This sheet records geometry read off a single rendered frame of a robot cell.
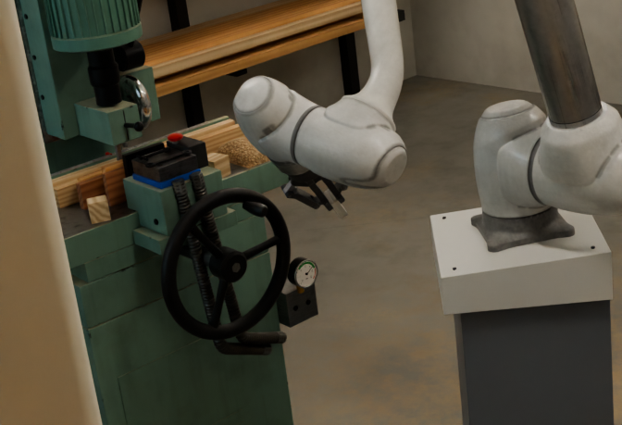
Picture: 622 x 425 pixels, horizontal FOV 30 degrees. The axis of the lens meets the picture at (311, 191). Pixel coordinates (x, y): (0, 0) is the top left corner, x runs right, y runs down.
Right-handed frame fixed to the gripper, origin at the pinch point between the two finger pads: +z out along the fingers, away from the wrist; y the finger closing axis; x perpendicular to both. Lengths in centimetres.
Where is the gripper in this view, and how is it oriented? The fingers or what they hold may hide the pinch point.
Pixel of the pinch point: (335, 203)
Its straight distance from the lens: 218.9
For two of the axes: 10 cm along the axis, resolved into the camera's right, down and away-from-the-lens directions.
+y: -8.3, 5.5, 0.5
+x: 4.4, 7.2, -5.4
